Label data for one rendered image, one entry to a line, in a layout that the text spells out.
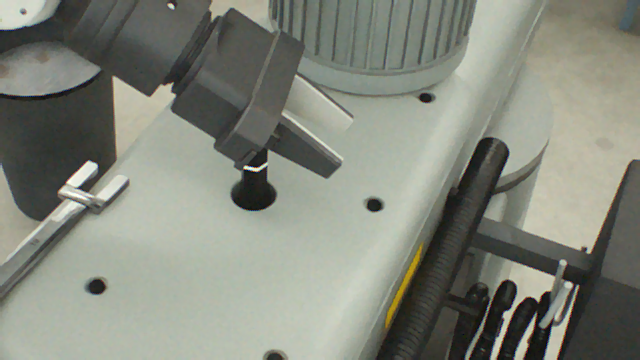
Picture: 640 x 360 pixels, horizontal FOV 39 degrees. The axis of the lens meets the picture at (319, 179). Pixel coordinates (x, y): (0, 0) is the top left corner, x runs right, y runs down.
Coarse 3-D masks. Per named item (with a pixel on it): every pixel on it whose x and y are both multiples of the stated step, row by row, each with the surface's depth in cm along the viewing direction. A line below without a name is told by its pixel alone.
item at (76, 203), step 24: (96, 168) 73; (72, 192) 71; (120, 192) 72; (48, 216) 69; (72, 216) 69; (24, 240) 67; (48, 240) 67; (0, 264) 65; (24, 264) 65; (0, 288) 64
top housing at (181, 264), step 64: (192, 128) 78; (320, 128) 79; (384, 128) 79; (448, 128) 80; (128, 192) 72; (192, 192) 72; (320, 192) 73; (384, 192) 74; (448, 192) 86; (64, 256) 67; (128, 256) 67; (192, 256) 68; (256, 256) 68; (320, 256) 68; (384, 256) 69; (0, 320) 63; (64, 320) 63; (128, 320) 63; (192, 320) 64; (256, 320) 64; (320, 320) 64; (384, 320) 74
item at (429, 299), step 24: (480, 144) 92; (504, 144) 92; (480, 168) 89; (456, 192) 86; (480, 192) 87; (456, 216) 84; (480, 216) 86; (432, 240) 83; (456, 240) 82; (432, 264) 80; (456, 264) 80; (432, 288) 78; (408, 312) 76; (432, 312) 76; (408, 336) 74
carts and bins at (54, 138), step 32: (0, 32) 301; (32, 32) 308; (0, 64) 300; (32, 64) 301; (64, 64) 302; (0, 96) 272; (32, 96) 271; (64, 96) 276; (96, 96) 287; (0, 128) 286; (32, 128) 282; (64, 128) 285; (96, 128) 296; (0, 160) 306; (32, 160) 293; (64, 160) 295; (96, 160) 305; (32, 192) 307
